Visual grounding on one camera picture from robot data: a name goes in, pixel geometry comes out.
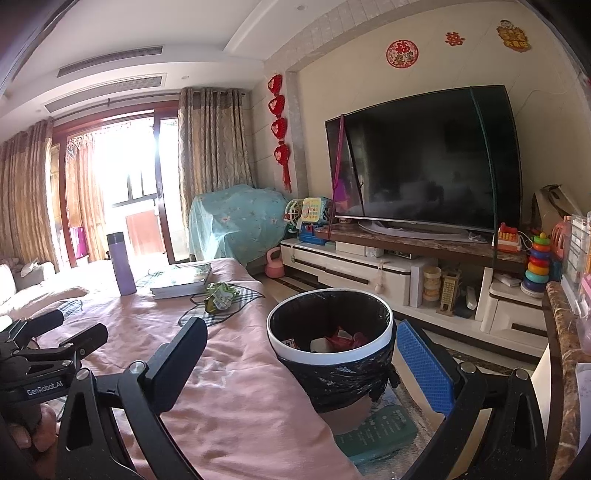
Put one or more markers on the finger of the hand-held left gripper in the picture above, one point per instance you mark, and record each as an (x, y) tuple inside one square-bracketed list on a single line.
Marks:
[(44, 323), (83, 339)]

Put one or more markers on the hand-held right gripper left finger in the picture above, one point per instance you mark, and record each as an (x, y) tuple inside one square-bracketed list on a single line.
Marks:
[(180, 364)]

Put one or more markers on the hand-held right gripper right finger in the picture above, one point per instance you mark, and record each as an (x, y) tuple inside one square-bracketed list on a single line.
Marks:
[(425, 369)]

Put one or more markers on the red snack wrapper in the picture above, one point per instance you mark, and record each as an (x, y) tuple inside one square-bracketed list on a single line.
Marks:
[(344, 339)]

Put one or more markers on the white bin with black bag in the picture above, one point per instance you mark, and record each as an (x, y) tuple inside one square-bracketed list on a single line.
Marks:
[(341, 392)]

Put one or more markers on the person's left hand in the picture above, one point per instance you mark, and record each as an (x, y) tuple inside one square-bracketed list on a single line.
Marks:
[(27, 436)]

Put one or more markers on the white sofa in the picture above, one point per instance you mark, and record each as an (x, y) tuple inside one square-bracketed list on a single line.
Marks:
[(27, 281)]

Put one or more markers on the green snack wrapper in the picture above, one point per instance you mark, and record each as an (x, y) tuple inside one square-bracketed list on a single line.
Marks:
[(219, 297)]

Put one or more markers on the green remote control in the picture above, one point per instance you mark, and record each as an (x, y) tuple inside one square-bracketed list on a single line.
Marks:
[(378, 434)]

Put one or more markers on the purple thermos bottle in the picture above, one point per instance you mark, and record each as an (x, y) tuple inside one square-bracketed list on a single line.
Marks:
[(122, 267)]

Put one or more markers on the wooden building model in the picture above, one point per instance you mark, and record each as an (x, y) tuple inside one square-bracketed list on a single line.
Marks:
[(450, 290)]

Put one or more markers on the white book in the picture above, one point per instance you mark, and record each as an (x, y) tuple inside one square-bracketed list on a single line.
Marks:
[(182, 279)]

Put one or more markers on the stacked round wooden containers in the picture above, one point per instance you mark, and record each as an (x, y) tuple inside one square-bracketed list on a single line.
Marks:
[(431, 284)]

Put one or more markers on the magenta cloth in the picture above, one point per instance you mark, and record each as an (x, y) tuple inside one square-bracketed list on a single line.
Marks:
[(82, 242)]

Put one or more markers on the pink hanging ornament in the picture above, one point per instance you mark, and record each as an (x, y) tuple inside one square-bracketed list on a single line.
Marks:
[(380, 288)]

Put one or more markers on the small printed packet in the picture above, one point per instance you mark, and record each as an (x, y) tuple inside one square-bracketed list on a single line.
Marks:
[(289, 344)]

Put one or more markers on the white television cabinet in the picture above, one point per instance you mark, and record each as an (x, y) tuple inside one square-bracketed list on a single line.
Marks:
[(351, 272)]

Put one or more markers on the beige patterned curtain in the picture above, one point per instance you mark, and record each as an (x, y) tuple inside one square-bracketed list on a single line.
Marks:
[(27, 194), (212, 152)]

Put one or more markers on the sheer brown curtain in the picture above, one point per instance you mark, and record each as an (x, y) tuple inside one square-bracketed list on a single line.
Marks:
[(85, 194)]

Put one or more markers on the pink kettlebell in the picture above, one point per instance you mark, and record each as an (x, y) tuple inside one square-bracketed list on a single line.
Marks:
[(275, 267)]

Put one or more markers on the marble top side cabinet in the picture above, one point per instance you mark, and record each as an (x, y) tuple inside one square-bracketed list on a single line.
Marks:
[(563, 369)]

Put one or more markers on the teal floral cloth cover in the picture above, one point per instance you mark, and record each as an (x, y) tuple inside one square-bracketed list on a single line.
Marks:
[(235, 221)]

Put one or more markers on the red toy telephone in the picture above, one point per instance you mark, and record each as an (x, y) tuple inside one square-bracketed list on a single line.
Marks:
[(508, 240)]

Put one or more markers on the pink plastic toy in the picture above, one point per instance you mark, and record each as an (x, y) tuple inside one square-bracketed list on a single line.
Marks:
[(559, 240)]

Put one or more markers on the white toy fan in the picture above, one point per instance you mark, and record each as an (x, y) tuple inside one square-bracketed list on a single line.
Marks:
[(293, 214)]

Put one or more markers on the clear plastic organizer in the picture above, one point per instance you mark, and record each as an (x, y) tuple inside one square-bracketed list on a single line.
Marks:
[(577, 258)]

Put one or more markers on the yellow blue activity toy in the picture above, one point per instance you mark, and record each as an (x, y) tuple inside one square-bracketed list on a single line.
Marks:
[(312, 210)]

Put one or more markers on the cardboard box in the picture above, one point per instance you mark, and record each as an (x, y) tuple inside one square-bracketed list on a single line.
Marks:
[(551, 203)]

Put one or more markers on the black television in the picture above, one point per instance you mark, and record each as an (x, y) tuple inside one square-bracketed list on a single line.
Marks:
[(425, 157)]

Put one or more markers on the pink hula hoop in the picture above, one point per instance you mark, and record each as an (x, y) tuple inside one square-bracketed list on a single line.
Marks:
[(337, 166)]

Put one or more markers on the ceiling air vent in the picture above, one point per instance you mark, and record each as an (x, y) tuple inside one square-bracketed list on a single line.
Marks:
[(111, 61)]

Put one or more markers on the round red paper decoration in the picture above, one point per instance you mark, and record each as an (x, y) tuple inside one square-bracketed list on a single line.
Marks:
[(402, 54)]

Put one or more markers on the gold red figure sticker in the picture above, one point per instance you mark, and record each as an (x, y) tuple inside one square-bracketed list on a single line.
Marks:
[(512, 36)]

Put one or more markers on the wooden frame glass door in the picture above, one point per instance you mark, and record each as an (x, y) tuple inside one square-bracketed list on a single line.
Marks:
[(129, 184)]

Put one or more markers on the red character wall sticker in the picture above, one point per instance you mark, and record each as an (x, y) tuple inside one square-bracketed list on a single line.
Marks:
[(455, 38)]

